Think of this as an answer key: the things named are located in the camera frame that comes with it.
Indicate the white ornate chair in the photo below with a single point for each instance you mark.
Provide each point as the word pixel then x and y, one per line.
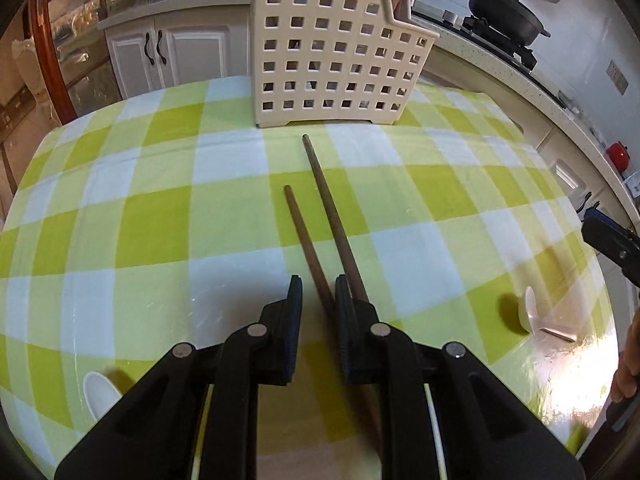
pixel 30 70

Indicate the person's right hand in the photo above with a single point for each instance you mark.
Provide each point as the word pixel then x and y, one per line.
pixel 627 365

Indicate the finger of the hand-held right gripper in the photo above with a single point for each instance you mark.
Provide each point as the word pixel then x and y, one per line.
pixel 610 240

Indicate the black lidded cooking pot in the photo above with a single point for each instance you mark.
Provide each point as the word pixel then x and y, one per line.
pixel 505 10

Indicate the black glass gas stove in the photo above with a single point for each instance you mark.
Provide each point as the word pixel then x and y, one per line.
pixel 520 57

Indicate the white perforated plastic utensil basket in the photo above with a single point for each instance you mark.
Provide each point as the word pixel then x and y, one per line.
pixel 320 60

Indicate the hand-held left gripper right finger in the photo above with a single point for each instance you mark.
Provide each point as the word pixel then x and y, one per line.
pixel 345 330

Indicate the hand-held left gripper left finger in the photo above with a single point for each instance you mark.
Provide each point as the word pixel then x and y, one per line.
pixel 295 320

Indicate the long brown wooden chopstick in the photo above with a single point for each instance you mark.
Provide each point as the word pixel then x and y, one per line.
pixel 305 240
pixel 326 195

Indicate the yellow-green checked tablecloth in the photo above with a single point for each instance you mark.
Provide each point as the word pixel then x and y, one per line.
pixel 150 220

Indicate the beige wall switch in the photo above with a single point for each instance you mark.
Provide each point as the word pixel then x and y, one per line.
pixel 617 77

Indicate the red wooden glass sliding door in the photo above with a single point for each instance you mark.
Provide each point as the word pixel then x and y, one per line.
pixel 52 60

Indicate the white ceramic spoon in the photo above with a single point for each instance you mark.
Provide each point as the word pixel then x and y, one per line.
pixel 100 395

